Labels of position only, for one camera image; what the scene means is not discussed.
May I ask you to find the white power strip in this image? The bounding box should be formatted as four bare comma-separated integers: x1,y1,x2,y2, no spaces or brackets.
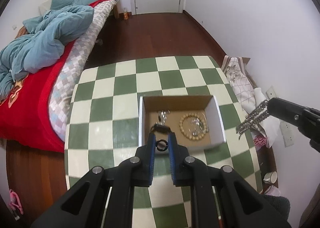
266,86,294,147

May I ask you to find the silver charm bracelet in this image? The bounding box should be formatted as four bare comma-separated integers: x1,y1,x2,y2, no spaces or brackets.
157,109,171,124

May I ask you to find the floral quilted fabric bag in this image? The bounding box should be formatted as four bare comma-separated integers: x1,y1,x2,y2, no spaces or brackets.
221,56,256,114

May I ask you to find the white plastic shopping bag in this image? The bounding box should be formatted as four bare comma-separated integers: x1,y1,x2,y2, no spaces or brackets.
253,134,268,147

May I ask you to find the white cardboard box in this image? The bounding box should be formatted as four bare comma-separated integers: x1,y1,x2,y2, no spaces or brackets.
138,95,227,151

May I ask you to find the black smart band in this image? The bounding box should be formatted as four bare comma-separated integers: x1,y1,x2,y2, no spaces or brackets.
150,122,171,134

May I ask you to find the blue quilt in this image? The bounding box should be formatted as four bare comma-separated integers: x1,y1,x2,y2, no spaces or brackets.
1,0,97,100

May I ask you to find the white cup on floor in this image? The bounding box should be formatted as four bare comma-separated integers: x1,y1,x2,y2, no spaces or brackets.
263,171,278,184

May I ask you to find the bed with red sheet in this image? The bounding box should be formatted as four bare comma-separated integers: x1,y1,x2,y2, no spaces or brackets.
1,0,118,153

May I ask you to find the thick silver chain bracelet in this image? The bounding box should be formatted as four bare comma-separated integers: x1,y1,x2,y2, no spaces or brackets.
235,100,270,140

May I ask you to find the pink hanger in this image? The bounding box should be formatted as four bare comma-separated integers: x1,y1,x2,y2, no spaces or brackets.
9,189,23,215

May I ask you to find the thin silver necklace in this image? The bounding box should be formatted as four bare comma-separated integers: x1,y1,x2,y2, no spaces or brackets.
189,117,203,137

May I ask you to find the black ring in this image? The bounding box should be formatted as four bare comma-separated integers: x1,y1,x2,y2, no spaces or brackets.
156,139,168,152

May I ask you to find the green white checkered table cover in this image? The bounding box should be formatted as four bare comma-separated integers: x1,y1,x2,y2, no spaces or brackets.
65,56,263,227

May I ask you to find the small bottle by door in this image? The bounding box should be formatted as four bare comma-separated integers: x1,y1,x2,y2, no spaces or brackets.
123,9,129,20

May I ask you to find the white cloth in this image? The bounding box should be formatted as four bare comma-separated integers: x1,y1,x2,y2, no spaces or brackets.
250,88,280,148

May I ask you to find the wooden bead bracelet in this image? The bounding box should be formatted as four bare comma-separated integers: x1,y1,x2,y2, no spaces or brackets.
178,114,209,141

